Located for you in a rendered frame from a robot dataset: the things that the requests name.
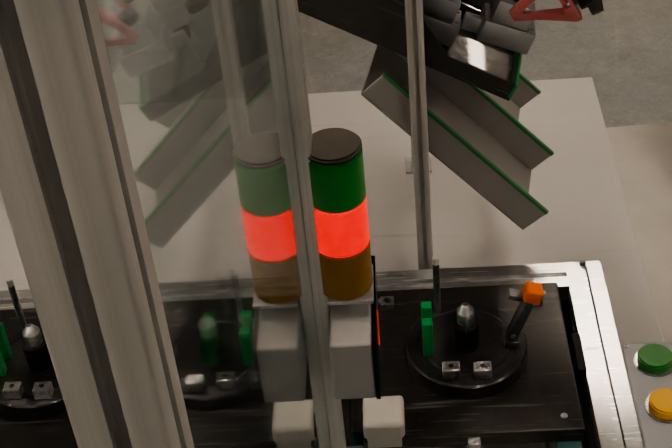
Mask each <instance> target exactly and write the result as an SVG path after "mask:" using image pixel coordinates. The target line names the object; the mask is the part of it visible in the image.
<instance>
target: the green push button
mask: <svg viewBox="0 0 672 448"><path fill-rule="evenodd" d="M637 362H638V364H639V366H640V367H641V368H642V369H643V370H645V371H647V372H650V373H655V374H659V373H664V372H667V371H668V370H670V369H671V367H672V352H671V350H670V349H668V348H667V347H665V346H663V345H660V344H647V345H645V346H643V347H641V348H640V349H639V351H638V357H637Z"/></svg>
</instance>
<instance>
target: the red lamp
mask: <svg viewBox="0 0 672 448"><path fill-rule="evenodd" d="M314 215H315V224H316V233H317V241H318V250H319V252H320V253H321V254H323V255H325V256H328V257H332V258H347V257H351V256H354V255H356V254H358V253H360V252H362V251H363V250H364V249H365V248H366V247H367V245H368V243H369V240H370V236H369V223H368V211H367V199H366V197H365V199H364V201H363V202H362V203H361V204H360V205H359V206H358V207H356V208H354V209H352V210H350V211H347V212H343V213H326V212H323V211H320V210H318V209H315V210H314Z"/></svg>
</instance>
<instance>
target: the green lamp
mask: <svg viewBox="0 0 672 448"><path fill-rule="evenodd" d="M309 171H310V180H311V189H312V197H313V206H314V208H316V209H318V210H320V211H323V212H326V213H343V212H347V211H350V210H352V209H354V208H356V207H358V206H359V205H360V204H361V203H362V202H363V201H364V199H365V197H366V186H365V174H364V161H363V149H361V151H360V153H359V154H358V155H357V156H356V157H355V158H353V159H352V160H350V161H348V162H346V163H343V164H339V165H332V166H328V165H320V164H317V163H314V162H312V161H310V162H309Z"/></svg>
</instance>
